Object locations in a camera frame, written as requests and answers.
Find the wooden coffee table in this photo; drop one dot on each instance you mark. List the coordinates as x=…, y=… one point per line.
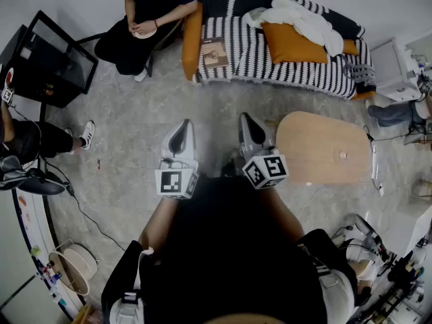
x=314, y=147

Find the person's right forearm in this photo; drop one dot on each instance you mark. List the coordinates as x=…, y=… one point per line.
x=287, y=214

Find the person's black clothing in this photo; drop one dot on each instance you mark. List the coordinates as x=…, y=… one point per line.
x=229, y=248

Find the small red scrap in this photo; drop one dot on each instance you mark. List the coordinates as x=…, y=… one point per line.
x=99, y=164

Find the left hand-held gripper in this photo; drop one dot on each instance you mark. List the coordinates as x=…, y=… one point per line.
x=170, y=182

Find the person's left forearm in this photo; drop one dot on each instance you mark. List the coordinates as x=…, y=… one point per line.
x=157, y=224

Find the black glass cabinet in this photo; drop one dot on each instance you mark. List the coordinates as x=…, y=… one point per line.
x=60, y=59

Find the black metal chair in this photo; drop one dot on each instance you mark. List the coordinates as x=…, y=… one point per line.
x=91, y=38

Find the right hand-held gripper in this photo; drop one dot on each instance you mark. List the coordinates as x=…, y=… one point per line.
x=266, y=170

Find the brown book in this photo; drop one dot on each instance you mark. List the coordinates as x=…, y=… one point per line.
x=214, y=54

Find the white power strip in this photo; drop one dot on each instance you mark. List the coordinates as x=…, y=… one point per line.
x=381, y=189

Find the small orange cushion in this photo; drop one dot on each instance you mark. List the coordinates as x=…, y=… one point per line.
x=351, y=47

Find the white round side table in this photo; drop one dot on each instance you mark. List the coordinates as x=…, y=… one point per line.
x=76, y=258

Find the large orange cushion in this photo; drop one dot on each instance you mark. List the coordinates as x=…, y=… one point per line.
x=290, y=46

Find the grey knitted throw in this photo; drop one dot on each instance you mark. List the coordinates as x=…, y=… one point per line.
x=361, y=74

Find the white round plate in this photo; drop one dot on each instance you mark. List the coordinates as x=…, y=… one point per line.
x=145, y=34

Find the white cabinet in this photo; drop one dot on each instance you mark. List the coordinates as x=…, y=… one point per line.
x=388, y=66

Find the white fluffy blanket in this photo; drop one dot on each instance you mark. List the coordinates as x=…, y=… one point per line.
x=303, y=15

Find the white worktable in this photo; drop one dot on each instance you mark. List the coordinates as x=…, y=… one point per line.
x=20, y=282

